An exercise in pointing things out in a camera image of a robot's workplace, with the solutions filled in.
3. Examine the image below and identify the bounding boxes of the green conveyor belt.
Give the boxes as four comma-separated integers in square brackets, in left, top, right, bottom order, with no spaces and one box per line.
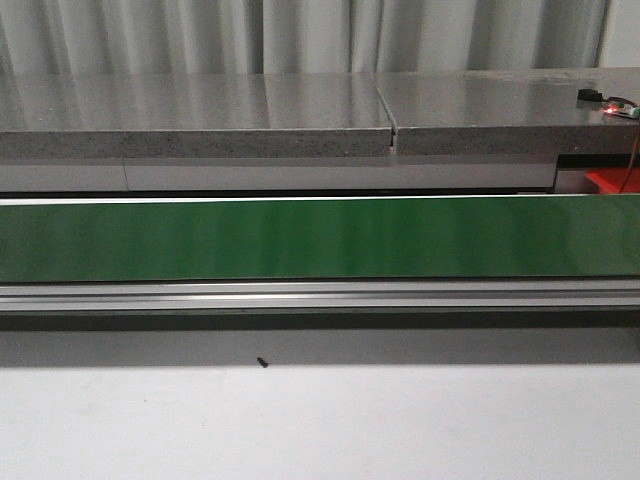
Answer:
[1,194,639,313]

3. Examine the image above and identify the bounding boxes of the grey stone counter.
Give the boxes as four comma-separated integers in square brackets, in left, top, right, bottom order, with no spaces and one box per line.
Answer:
[1,68,639,197]

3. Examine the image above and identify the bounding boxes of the white curtain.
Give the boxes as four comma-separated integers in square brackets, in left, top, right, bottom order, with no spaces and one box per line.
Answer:
[1,1,639,75]

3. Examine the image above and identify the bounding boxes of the red black wire pair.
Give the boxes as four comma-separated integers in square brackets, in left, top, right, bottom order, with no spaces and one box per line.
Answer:
[619,94,640,194]

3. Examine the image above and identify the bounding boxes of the red plastic tray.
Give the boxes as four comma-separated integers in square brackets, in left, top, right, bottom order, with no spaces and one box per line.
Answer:
[585,168,640,194]

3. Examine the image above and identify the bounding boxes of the small green circuit board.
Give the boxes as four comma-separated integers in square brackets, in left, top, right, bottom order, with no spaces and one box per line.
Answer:
[577,88,639,120]

